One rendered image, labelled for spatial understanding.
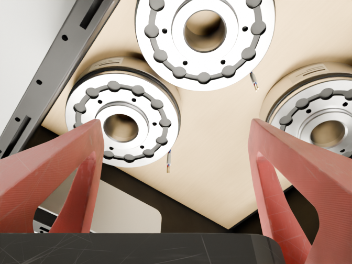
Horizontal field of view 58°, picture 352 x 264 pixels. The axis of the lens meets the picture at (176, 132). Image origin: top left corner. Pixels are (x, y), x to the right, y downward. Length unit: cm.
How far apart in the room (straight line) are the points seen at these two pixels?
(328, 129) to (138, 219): 21
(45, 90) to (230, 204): 27
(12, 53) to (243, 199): 35
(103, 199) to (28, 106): 15
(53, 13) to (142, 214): 26
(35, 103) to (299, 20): 21
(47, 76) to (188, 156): 19
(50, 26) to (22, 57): 6
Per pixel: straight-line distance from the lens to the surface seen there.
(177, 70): 26
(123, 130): 30
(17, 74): 49
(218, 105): 31
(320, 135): 33
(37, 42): 46
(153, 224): 35
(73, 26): 18
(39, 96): 21
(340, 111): 29
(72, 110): 29
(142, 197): 36
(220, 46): 24
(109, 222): 32
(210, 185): 37
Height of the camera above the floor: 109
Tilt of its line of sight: 54 degrees down
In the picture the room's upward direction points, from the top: 177 degrees counter-clockwise
